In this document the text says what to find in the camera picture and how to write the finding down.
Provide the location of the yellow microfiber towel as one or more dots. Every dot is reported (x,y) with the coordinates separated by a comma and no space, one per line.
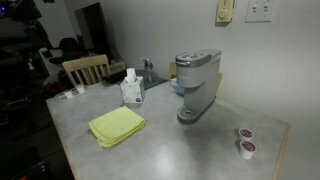
(115,126)

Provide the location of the dark blue placemat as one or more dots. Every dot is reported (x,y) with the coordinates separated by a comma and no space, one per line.
(149,84)

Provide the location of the clear glass shaker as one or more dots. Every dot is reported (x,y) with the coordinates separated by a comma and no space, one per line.
(148,67)

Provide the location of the white tissue box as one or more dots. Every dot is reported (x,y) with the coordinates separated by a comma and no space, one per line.
(132,87)

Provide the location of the grey pod coffee machine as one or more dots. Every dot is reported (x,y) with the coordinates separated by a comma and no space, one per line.
(197,74)

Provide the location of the light wooden chair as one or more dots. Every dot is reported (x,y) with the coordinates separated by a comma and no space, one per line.
(88,70)

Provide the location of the right small white cup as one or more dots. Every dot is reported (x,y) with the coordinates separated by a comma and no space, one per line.
(80,88)

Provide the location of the small white cup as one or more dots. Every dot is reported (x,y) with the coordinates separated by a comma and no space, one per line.
(68,94)
(80,88)

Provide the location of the left small white cup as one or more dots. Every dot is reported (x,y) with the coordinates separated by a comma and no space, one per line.
(68,94)

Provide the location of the clear plastic tray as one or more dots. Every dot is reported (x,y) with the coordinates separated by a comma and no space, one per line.
(73,93)

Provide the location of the upper red-lid coffee pod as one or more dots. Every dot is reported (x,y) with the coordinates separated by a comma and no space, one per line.
(246,134)

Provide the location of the red-lid coffee pod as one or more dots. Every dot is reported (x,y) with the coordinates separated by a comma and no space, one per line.
(247,149)
(246,134)

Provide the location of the lower red-lid coffee pod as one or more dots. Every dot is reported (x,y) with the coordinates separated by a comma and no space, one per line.
(247,149)

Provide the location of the beige wall thermostat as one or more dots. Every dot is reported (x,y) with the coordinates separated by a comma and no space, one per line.
(225,11)

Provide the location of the white light switch plate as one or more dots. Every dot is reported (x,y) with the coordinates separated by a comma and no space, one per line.
(260,11)

